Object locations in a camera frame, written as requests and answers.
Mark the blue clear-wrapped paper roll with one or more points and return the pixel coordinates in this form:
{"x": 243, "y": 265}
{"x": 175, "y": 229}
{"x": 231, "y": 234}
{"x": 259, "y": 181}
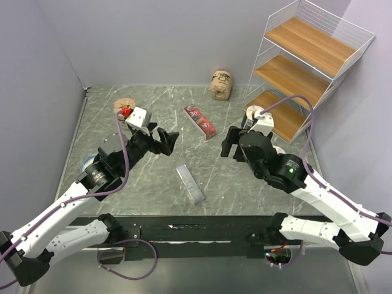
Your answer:
{"x": 88, "y": 161}

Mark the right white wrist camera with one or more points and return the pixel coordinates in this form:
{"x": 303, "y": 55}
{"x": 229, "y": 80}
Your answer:
{"x": 263, "y": 123}

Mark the top wooden shelf board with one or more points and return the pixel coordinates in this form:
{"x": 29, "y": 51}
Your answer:
{"x": 311, "y": 45}

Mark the white wire shelf rack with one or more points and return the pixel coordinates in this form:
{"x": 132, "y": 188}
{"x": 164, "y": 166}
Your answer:
{"x": 348, "y": 33}

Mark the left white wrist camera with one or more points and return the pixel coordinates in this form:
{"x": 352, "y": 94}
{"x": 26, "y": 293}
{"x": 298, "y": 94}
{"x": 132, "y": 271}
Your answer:
{"x": 139, "y": 120}

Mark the middle wooden shelf board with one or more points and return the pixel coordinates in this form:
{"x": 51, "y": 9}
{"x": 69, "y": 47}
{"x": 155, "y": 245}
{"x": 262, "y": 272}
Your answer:
{"x": 290, "y": 78}

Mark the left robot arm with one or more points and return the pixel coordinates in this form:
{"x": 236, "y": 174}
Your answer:
{"x": 31, "y": 250}

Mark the brown wrapped paper roll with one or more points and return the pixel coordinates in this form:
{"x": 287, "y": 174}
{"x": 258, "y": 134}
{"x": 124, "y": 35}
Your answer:
{"x": 125, "y": 106}

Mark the silver toothpaste box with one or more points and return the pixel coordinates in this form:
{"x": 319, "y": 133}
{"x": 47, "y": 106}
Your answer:
{"x": 190, "y": 184}

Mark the black wrapped paper roll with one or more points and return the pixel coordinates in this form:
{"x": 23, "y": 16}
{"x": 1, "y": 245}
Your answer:
{"x": 251, "y": 110}

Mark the bottom wooden shelf board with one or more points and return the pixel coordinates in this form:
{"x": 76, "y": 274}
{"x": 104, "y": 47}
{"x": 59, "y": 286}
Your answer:
{"x": 289, "y": 119}

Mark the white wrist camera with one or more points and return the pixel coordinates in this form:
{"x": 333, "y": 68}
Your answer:
{"x": 263, "y": 123}
{"x": 139, "y": 120}

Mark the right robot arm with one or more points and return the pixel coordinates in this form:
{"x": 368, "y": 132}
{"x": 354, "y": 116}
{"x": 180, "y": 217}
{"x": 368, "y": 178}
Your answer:
{"x": 353, "y": 231}

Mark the wooden shelf board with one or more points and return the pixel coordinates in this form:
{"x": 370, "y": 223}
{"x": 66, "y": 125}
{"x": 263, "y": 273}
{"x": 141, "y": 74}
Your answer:
{"x": 311, "y": 45}
{"x": 290, "y": 78}
{"x": 289, "y": 119}

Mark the brown roll with bear print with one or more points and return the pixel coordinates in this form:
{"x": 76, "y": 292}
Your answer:
{"x": 221, "y": 85}

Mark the blue printed paper roll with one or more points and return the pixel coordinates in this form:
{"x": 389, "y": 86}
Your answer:
{"x": 278, "y": 149}

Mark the red toothpaste box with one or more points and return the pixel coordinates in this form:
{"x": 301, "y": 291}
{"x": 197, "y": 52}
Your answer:
{"x": 200, "y": 121}

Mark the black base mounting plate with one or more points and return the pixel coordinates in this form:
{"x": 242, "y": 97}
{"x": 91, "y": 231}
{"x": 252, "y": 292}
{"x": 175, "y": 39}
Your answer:
{"x": 197, "y": 236}

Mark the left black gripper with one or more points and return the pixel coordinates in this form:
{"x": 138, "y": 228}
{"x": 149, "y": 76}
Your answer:
{"x": 166, "y": 139}

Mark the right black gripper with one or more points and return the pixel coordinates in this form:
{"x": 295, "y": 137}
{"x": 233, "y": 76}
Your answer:
{"x": 233, "y": 135}

